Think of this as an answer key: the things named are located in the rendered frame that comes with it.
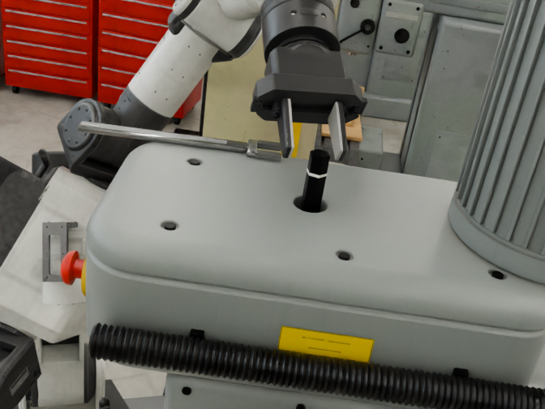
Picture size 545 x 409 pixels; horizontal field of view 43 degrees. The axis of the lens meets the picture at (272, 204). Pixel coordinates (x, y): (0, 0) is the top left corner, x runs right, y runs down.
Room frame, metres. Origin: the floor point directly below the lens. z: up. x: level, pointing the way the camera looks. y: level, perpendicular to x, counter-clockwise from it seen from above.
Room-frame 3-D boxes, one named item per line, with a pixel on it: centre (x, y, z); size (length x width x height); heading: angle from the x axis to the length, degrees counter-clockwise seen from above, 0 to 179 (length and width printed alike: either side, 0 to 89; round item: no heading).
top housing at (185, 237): (0.65, -0.05, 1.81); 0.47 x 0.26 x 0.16; 90
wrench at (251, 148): (0.76, 0.12, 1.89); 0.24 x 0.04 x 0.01; 93
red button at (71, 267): (0.65, 0.21, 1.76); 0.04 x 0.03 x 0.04; 0
